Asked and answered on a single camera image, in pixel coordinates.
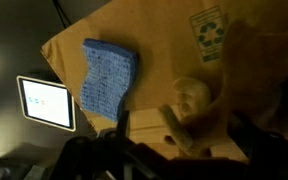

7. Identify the brown plush toy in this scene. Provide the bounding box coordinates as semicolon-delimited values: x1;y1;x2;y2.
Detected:
158;19;288;160

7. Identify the large brown cardboard box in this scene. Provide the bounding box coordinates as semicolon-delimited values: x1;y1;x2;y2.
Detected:
40;0;288;162

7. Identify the blue sponge cloth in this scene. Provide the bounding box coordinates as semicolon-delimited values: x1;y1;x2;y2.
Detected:
79;37;139;123

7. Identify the lit tablet screen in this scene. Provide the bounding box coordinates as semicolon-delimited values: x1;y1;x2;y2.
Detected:
15;75;78;132

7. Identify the thin black table cable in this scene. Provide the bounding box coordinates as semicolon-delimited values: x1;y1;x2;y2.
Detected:
51;0;73;30

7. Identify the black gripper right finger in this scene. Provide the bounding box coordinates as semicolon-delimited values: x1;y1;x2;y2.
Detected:
227;114;269;165

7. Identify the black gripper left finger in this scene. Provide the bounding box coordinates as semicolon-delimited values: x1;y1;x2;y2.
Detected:
116;109;132;140

